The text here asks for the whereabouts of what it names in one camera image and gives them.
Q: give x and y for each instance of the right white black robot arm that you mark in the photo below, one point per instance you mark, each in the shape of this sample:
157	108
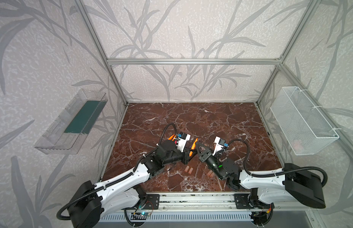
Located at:
290	183

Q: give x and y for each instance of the clear plastic wall bin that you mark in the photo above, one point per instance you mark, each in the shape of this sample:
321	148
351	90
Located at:
69	131

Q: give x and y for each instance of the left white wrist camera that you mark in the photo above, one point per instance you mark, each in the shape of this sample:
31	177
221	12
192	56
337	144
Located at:
181	140

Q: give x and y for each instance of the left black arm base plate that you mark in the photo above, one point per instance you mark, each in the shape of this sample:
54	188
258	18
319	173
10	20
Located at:
150	202

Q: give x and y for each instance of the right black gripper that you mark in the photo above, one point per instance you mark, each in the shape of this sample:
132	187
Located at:
206	154

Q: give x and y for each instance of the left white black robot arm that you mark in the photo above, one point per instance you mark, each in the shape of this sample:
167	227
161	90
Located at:
93	201

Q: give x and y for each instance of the aluminium frame rail front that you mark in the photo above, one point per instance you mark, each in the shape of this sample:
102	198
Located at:
170	201

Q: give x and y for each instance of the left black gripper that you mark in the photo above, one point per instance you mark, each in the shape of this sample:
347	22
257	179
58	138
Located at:
185	151

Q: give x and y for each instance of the white wire mesh basket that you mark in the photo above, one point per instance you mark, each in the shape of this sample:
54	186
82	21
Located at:
304	126

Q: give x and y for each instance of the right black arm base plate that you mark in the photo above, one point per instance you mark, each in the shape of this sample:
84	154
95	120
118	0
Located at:
243	201

